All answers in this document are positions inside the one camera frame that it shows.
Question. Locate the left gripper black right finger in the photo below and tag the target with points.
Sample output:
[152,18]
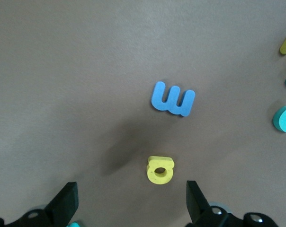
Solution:
[199,205]

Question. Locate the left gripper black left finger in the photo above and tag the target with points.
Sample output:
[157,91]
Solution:
[62,205]

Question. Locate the teal foam letter c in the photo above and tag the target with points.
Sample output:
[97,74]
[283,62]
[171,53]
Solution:
[281,120]

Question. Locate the yellow foam letter a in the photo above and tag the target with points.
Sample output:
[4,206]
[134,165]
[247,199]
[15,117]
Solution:
[154,176]

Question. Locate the teal foam letter b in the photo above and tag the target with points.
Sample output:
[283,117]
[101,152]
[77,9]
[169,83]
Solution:
[73,224]

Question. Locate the blue foam letter m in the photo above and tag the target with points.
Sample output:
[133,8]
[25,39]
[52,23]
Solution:
[171,108]

